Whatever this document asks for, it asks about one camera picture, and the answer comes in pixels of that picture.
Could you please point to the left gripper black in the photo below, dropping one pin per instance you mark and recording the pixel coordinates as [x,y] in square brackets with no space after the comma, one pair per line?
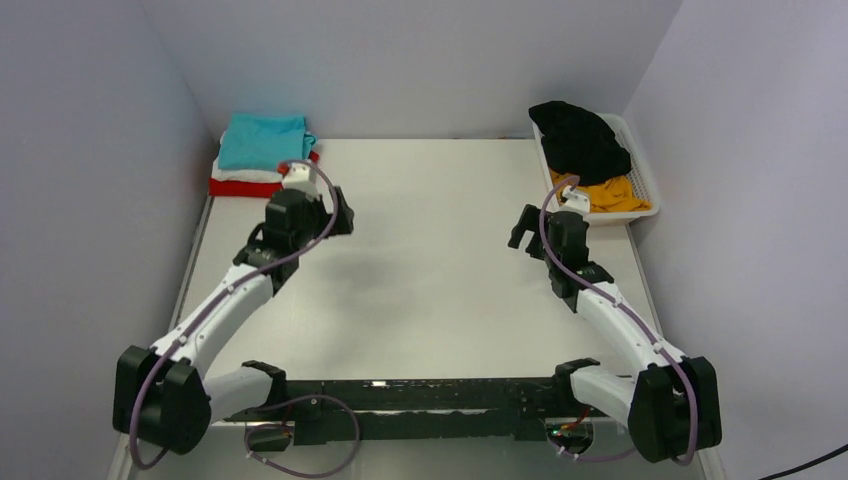
[342,225]

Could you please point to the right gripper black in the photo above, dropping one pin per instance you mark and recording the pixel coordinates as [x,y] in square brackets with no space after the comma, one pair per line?
[528,221]

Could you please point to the teal t shirt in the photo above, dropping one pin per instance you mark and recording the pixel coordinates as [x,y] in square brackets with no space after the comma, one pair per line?
[261,142]

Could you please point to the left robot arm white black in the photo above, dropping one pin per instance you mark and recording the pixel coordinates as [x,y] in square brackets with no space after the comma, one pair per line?
[164,394]

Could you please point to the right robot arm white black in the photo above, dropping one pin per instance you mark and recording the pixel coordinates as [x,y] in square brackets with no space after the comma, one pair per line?
[669,401]

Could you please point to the white folded t shirt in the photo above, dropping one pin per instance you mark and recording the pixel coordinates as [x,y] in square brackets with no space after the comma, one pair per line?
[248,173]

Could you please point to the black t shirt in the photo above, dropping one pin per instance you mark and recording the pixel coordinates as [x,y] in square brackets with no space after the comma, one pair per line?
[578,142]

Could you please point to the yellow t shirt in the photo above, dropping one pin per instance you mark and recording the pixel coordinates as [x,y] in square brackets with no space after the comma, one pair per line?
[615,196]

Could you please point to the white plastic basket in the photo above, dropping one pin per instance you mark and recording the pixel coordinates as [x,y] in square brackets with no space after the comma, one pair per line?
[641,177]

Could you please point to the red folded t shirt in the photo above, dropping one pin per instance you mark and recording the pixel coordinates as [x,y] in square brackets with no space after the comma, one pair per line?
[241,189]

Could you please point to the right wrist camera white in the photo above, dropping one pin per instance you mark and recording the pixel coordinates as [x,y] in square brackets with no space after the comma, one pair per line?
[576,201]

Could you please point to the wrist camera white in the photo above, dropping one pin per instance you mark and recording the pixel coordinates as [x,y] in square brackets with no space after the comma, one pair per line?
[576,201]
[299,176]

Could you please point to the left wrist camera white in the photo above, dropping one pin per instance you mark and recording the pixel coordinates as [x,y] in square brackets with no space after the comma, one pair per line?
[299,176]

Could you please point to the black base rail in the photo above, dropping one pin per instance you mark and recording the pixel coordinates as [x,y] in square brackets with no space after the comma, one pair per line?
[522,409]

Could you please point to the black cable corner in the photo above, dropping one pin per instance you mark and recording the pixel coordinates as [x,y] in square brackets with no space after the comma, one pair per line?
[809,464]

